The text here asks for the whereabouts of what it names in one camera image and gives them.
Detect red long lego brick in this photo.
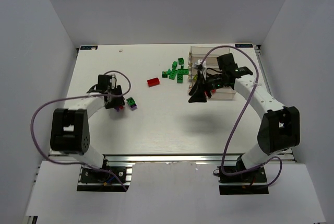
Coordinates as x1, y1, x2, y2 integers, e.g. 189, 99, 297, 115
147, 77, 160, 87

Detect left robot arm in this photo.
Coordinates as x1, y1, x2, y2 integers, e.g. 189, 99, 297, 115
50, 74, 125, 169

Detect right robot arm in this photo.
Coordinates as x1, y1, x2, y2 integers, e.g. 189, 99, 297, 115
188, 53, 300, 174

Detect green lego on purple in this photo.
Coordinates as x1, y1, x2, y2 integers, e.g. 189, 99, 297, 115
126, 97, 136, 107

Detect purple lego base brick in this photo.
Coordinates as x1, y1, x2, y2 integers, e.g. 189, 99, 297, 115
130, 104, 137, 110

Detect green lego brick lower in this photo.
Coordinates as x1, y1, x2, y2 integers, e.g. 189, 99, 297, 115
177, 74, 183, 84

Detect green flat lego plate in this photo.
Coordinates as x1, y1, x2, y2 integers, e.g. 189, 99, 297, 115
177, 69, 189, 75

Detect green long lego brick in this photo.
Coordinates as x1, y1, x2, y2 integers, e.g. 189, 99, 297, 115
169, 69, 178, 80

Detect clear compartment organizer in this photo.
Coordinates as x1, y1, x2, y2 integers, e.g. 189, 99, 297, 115
188, 46, 236, 100

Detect green lego brick top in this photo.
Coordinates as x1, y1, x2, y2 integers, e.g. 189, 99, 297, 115
178, 58, 184, 65

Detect green lego brick small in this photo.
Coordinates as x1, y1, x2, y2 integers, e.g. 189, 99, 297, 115
172, 61, 178, 69

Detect green lego brick left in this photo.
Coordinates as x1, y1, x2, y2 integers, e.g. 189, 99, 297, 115
162, 70, 170, 78

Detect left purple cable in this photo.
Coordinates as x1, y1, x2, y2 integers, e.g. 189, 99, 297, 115
30, 70, 132, 192

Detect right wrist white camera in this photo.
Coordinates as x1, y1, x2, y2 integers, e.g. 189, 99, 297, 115
193, 59, 207, 78

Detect wrist white camera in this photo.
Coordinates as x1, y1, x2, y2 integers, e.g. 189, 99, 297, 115
193, 59, 207, 78
110, 74, 117, 90

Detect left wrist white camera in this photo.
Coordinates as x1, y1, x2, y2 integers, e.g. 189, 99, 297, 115
110, 74, 117, 90

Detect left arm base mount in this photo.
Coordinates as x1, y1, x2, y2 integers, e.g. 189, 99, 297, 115
77, 162, 134, 193

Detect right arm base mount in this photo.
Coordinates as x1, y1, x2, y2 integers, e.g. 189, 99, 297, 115
213, 167, 269, 195

